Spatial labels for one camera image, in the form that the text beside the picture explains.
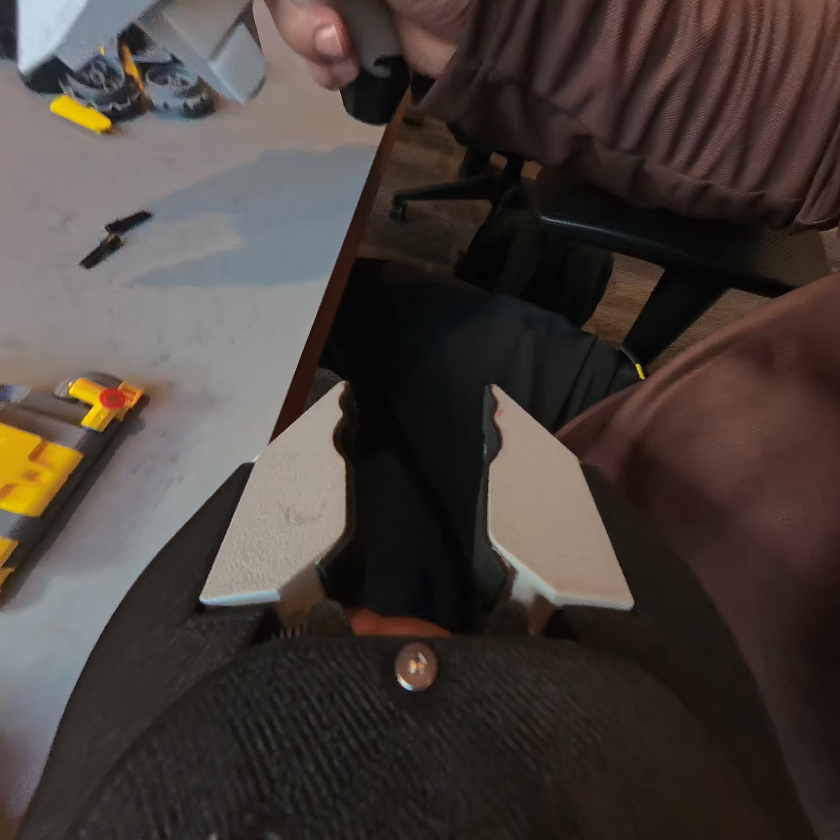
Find black cable yellow band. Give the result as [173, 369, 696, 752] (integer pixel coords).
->
[617, 341, 651, 383]

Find yellow panel piece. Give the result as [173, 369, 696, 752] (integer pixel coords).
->
[49, 95, 114, 135]

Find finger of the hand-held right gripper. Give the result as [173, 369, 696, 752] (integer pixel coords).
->
[16, 0, 268, 107]

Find yellow toy vehicle assembly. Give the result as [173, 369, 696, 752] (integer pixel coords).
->
[0, 372, 147, 592]

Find person's right forearm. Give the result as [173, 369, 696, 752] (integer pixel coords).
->
[407, 0, 840, 232]

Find black swivel chair with casters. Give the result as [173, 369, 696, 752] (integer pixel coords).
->
[390, 125, 546, 221]

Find black office chair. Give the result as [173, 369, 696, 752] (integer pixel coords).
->
[535, 197, 798, 378]

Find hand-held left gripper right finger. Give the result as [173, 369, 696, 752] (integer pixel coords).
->
[483, 384, 637, 636]

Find person's legs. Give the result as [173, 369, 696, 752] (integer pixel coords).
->
[322, 259, 647, 618]

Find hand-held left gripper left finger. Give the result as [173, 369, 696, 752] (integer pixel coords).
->
[198, 381, 357, 621]

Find grey desk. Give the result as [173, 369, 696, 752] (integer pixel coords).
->
[0, 0, 412, 808]

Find person's right hand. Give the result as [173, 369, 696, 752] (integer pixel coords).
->
[264, 0, 475, 91]

